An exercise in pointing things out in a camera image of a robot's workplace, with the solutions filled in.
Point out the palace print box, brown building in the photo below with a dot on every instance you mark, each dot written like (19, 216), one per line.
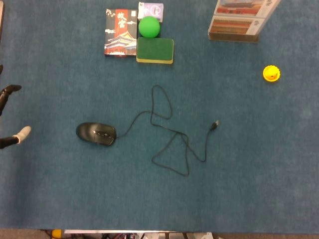
(231, 26)

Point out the purple white card box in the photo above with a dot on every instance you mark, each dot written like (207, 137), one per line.
(152, 10)

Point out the blue felt table mat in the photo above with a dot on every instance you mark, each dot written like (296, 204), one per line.
(74, 186)

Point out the yellow toy duck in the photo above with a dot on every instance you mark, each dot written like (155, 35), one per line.
(271, 74)

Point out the black book with palace print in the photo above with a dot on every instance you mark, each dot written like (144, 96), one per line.
(120, 35)

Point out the green ball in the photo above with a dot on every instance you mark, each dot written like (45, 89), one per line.
(149, 27)

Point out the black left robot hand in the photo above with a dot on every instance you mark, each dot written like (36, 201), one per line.
(11, 88)

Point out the brown wooden board edge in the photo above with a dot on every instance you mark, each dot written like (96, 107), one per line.
(1, 20)

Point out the stacked red beige boxes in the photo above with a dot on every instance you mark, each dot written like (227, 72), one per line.
(261, 37)

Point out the palace print box, red building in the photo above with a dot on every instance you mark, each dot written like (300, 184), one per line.
(239, 6)

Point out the yellow object under table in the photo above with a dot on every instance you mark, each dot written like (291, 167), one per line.
(56, 234)

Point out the black computer mouse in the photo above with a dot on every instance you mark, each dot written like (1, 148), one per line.
(94, 133)

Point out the green sponge with yellow base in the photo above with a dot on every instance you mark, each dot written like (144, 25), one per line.
(154, 49)

